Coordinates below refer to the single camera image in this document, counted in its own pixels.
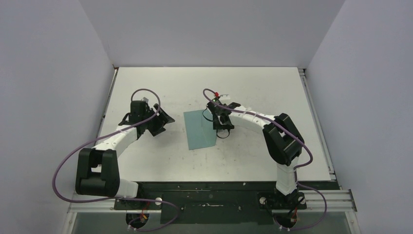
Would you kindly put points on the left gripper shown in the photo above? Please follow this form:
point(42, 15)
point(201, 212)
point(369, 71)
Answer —
point(161, 120)

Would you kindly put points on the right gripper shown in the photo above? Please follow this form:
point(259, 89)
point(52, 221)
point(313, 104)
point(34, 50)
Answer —
point(218, 126)

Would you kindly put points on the teal envelope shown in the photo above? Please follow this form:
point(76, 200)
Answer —
point(199, 129)

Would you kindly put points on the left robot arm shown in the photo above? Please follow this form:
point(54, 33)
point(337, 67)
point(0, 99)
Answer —
point(97, 167)

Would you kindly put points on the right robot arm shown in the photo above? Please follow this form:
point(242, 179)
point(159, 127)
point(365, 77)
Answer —
point(283, 140)

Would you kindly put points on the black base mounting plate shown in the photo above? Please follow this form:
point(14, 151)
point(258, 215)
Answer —
point(216, 202)

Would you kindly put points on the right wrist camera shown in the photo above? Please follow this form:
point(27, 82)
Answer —
point(222, 96)

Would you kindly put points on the aluminium frame rail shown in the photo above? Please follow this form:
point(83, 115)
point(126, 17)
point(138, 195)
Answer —
point(337, 201)

